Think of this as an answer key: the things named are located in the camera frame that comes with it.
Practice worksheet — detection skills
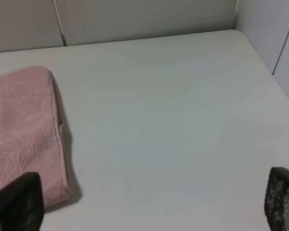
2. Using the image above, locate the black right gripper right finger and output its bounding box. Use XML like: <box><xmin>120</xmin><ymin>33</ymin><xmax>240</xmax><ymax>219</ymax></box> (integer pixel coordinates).
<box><xmin>264</xmin><ymin>167</ymin><xmax>289</xmax><ymax>231</ymax></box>

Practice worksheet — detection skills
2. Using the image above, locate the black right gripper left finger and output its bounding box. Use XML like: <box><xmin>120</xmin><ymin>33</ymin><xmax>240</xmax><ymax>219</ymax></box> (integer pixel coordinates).
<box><xmin>0</xmin><ymin>172</ymin><xmax>44</xmax><ymax>231</ymax></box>

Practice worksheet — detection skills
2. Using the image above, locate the pink fluffy towel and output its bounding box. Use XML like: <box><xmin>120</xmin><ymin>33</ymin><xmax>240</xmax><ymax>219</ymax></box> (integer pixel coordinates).
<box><xmin>0</xmin><ymin>66</ymin><xmax>72</xmax><ymax>207</ymax></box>

